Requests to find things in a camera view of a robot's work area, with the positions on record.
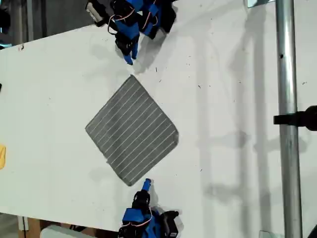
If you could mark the grey white-striped towel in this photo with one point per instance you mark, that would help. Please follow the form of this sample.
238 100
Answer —
131 129

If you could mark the white box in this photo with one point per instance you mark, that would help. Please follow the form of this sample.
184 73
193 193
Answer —
62 233

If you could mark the wooden table support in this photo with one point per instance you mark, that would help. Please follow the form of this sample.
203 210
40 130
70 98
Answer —
33 228

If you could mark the yellow object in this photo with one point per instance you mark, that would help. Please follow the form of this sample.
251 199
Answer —
2 157

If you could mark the black clamp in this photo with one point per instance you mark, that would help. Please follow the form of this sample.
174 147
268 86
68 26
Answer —
297 118

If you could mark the steel post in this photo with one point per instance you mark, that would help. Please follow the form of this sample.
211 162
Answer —
288 148

